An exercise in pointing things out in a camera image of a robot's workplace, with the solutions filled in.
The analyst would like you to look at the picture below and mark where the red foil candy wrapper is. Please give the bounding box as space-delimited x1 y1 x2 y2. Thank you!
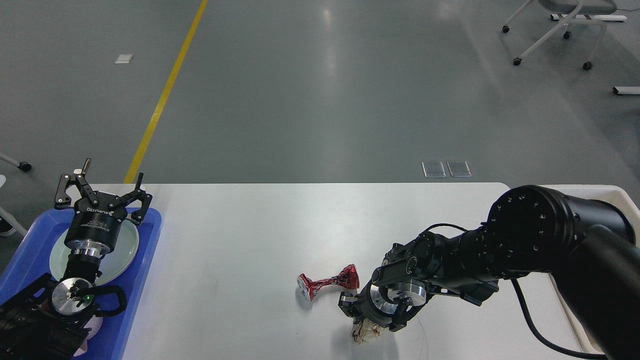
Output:
296 264 360 302

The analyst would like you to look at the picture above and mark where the white table leg base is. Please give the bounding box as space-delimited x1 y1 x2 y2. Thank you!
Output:
550 13 627 23

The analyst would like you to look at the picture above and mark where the white floor marker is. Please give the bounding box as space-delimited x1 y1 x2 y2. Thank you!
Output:
114 54 134 65

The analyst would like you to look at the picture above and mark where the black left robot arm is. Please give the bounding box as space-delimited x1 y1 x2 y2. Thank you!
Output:
1 158 153 360

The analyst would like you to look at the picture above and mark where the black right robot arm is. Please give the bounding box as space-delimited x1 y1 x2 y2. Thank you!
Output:
338 185 639 360

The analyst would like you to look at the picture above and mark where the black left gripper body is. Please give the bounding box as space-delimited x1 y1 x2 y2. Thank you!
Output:
65 205 128 258

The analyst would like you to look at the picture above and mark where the blue plastic tray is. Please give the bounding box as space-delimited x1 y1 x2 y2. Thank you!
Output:
0 207 162 360

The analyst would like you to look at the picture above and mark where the brown paper ball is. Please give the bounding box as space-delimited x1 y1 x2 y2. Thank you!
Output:
351 319 386 345

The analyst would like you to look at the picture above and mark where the pink mug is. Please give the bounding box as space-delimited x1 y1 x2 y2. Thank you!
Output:
73 316 104 357

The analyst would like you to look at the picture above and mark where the mint green plate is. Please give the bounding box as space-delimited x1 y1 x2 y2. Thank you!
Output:
49 221 139 286

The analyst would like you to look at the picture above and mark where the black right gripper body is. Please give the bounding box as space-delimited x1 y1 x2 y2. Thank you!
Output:
359 282 398 326

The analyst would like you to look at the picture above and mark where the left floor socket plate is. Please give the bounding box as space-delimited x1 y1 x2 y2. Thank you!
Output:
422 161 447 179

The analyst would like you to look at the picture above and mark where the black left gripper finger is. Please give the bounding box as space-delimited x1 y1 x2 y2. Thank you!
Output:
54 159 99 211
107 173 153 227

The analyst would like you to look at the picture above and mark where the right floor socket plate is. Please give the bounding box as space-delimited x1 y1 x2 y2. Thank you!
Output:
446 161 473 178

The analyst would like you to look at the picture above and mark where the white furniture foot right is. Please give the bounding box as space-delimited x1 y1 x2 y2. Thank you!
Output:
612 85 640 96

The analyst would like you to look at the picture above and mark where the white office chair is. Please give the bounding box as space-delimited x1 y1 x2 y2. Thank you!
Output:
512 0 618 71

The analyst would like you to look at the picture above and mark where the white plastic bin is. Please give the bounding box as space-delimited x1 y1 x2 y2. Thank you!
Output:
544 184 640 354

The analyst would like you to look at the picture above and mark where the floor socket plate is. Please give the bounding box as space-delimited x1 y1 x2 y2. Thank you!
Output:
422 161 447 179
446 161 473 178

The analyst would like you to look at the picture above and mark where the chair leg with caster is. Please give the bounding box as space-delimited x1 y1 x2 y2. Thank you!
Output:
0 153 32 173

